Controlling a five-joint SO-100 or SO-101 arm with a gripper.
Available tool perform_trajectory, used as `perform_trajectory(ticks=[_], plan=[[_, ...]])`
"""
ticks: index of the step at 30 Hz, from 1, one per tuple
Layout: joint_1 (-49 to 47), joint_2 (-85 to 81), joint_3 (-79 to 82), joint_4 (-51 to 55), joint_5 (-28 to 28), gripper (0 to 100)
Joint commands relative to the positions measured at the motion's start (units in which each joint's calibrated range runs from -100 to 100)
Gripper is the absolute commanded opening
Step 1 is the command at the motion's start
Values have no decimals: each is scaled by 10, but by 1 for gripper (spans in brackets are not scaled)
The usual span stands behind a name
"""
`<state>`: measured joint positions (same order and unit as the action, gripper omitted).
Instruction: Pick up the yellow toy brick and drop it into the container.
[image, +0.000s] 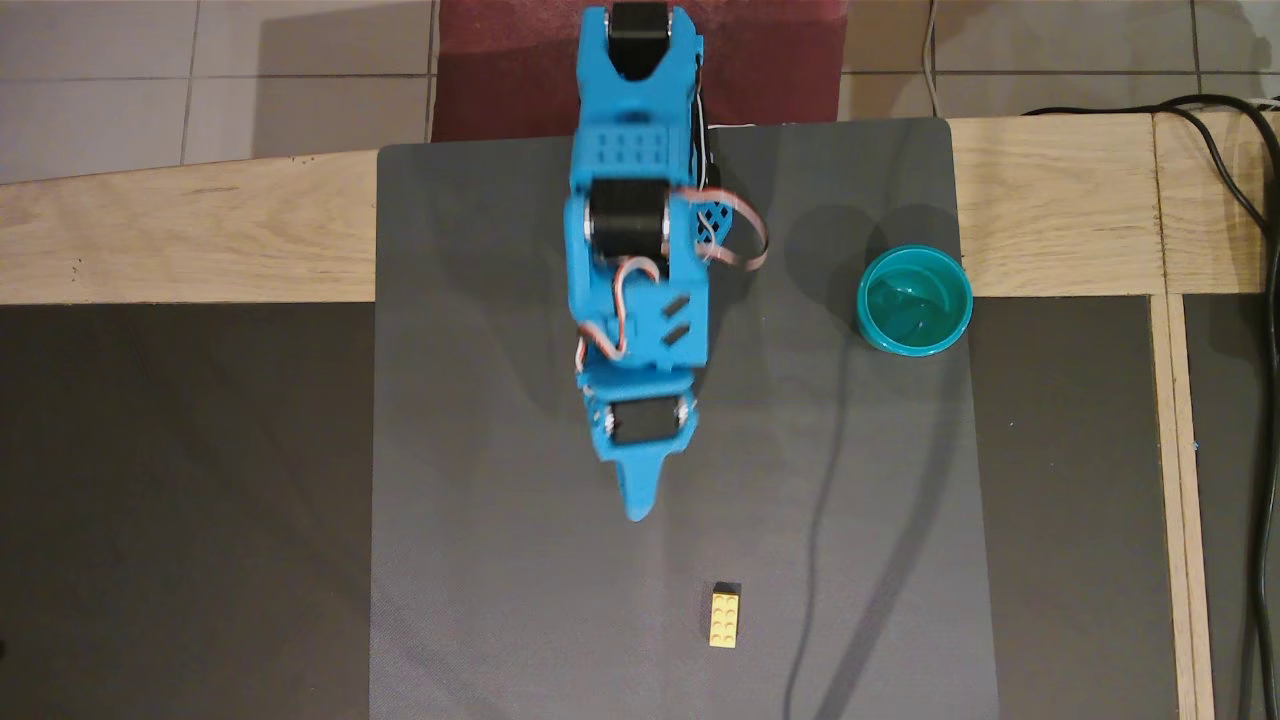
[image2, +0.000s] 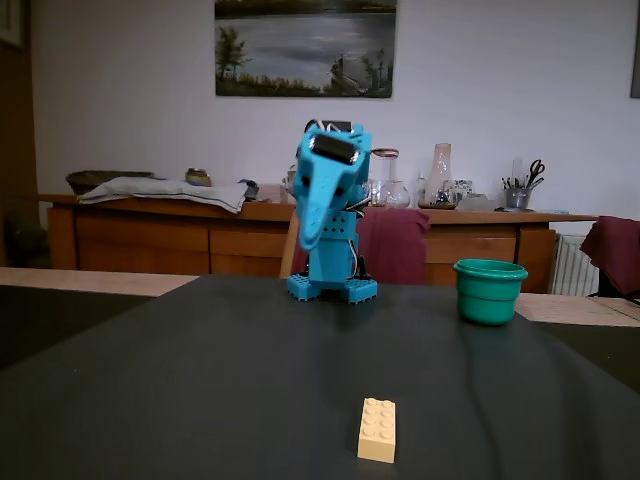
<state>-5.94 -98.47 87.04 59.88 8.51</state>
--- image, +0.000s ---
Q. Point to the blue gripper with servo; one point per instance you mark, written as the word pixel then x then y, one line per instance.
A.
pixel 640 422

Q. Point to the pale yellow lego brick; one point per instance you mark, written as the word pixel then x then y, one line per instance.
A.
pixel 725 620

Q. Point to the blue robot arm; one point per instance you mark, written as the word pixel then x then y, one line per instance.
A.
pixel 625 110

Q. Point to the grey table mat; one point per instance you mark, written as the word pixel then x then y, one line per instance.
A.
pixel 500 450

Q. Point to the teal plastic cup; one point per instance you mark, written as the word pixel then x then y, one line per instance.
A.
pixel 915 305

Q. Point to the maroon chair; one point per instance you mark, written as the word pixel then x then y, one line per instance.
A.
pixel 500 70

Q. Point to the large black table mat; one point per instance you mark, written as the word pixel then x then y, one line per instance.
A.
pixel 180 500

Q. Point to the narrow black table mat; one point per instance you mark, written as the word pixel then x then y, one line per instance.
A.
pixel 1215 500

